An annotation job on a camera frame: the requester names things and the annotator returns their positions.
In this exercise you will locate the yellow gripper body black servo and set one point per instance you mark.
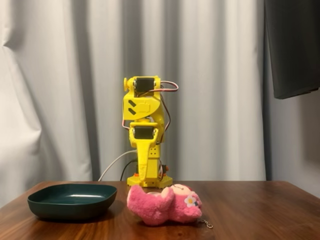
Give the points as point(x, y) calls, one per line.
point(143, 144)

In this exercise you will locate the orange black table clamp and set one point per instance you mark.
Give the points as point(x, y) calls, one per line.
point(164, 168)

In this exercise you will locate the grey curtain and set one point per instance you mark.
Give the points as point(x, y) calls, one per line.
point(50, 75)

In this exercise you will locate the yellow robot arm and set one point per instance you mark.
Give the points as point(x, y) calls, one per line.
point(140, 107)

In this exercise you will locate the pink strawberry bear plush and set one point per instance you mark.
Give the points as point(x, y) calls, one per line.
point(160, 205)

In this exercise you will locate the dark green square bin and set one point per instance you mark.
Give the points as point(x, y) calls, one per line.
point(72, 203)

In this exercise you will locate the black monitor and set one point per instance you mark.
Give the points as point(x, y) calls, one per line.
point(292, 50)

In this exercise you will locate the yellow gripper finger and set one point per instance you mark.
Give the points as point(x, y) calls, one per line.
point(143, 155)

